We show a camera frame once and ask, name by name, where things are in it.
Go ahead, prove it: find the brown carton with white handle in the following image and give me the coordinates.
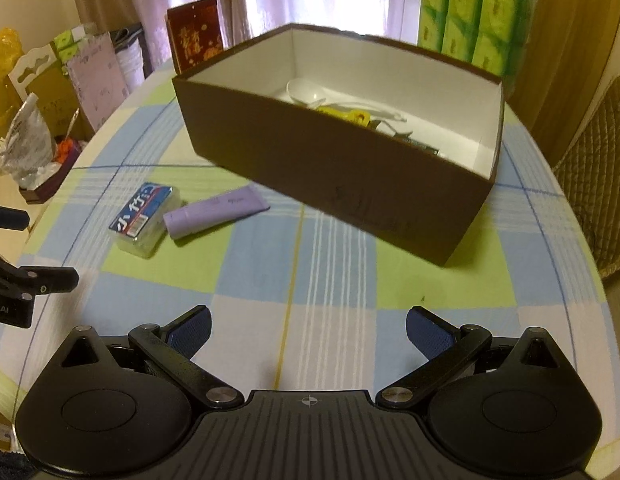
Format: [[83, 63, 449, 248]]
[[9, 45, 96, 147]]

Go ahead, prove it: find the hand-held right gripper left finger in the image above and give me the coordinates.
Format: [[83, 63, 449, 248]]
[[57, 305, 245, 409]]

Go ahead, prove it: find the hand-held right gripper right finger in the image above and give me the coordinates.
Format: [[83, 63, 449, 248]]
[[375, 305, 561, 409]]

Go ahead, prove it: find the blue label plastic box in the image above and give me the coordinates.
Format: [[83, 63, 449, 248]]
[[109, 182, 183, 259]]

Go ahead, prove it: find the brown cardboard box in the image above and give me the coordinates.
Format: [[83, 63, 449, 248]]
[[171, 22, 505, 267]]

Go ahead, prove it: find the dark green packet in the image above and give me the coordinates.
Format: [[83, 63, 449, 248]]
[[405, 137, 441, 157]]

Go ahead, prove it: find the red gift bag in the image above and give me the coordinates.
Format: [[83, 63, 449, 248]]
[[166, 0, 224, 75]]

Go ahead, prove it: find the pale purple paper bag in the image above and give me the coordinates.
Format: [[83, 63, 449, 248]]
[[65, 32, 130, 131]]

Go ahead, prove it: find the white spoon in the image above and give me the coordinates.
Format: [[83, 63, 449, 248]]
[[286, 79, 341, 108]]

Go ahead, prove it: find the yellow snack packet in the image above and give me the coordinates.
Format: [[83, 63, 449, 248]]
[[315, 102, 373, 127]]

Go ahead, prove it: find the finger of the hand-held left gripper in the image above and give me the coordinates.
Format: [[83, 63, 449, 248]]
[[0, 202, 31, 232], [0, 255, 80, 295]]

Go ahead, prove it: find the dark red tray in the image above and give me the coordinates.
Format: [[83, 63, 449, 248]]
[[20, 142, 84, 204]]

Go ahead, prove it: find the wooden door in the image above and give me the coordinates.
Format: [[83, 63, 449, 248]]
[[482, 0, 620, 166]]

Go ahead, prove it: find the wicker chair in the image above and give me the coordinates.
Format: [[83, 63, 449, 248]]
[[552, 75, 620, 278]]

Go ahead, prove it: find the brown wire hair clip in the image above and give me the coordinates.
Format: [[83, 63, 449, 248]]
[[374, 120, 415, 140]]

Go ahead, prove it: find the green tissue pack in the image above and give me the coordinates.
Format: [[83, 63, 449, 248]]
[[417, 0, 540, 96]]

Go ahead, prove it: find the purple tube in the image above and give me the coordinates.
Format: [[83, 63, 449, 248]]
[[162, 185, 271, 241]]

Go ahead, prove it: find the silver plastic bag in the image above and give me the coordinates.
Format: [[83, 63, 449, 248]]
[[0, 92, 57, 188]]

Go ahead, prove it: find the yellow plastic bag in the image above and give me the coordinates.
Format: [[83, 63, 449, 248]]
[[0, 27, 27, 128]]

